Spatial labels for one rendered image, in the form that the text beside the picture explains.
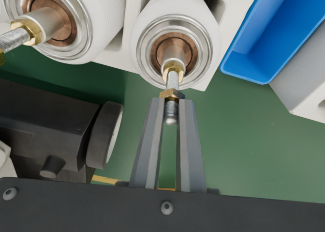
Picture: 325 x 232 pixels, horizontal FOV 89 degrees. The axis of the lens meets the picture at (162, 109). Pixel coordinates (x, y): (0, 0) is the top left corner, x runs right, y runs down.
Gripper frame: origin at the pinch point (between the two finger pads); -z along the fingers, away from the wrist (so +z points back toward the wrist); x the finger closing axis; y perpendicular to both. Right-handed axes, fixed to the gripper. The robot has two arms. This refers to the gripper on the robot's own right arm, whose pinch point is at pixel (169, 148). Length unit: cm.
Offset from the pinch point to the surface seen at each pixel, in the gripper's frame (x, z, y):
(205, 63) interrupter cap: -3.2, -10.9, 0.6
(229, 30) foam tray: -7.0, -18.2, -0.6
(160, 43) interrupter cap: 1.4, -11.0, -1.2
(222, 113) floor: -17, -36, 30
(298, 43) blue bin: -20.5, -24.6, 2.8
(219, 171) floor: -25, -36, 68
